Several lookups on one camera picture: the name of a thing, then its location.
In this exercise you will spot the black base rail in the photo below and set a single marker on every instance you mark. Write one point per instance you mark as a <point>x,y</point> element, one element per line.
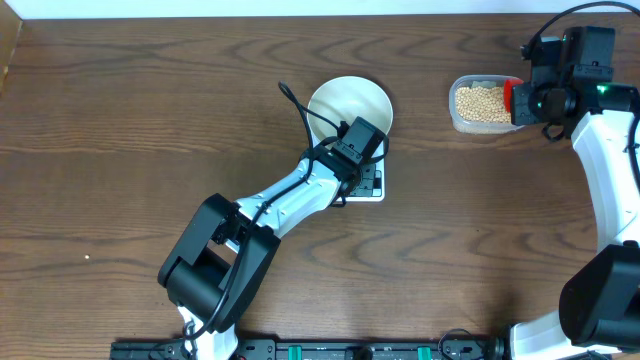
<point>454,347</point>

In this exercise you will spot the red measuring scoop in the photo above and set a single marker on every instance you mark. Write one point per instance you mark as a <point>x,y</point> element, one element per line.
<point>508,91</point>

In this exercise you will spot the yellow soybeans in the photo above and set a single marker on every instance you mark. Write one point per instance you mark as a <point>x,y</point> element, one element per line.
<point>480,104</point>

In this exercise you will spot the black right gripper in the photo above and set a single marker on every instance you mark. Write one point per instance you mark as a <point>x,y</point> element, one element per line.
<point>520,110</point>

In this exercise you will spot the clear plastic container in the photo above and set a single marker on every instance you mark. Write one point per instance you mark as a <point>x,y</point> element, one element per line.
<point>469,127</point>

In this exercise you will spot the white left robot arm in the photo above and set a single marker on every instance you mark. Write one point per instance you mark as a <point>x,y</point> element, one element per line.
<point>219,262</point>

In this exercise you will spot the white digital kitchen scale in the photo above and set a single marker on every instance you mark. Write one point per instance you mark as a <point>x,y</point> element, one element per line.
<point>371,200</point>

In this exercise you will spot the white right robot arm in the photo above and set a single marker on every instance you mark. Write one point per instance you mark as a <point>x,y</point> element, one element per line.
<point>572,87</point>

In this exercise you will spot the beige bowl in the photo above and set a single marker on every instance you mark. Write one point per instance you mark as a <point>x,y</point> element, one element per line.
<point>345,98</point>

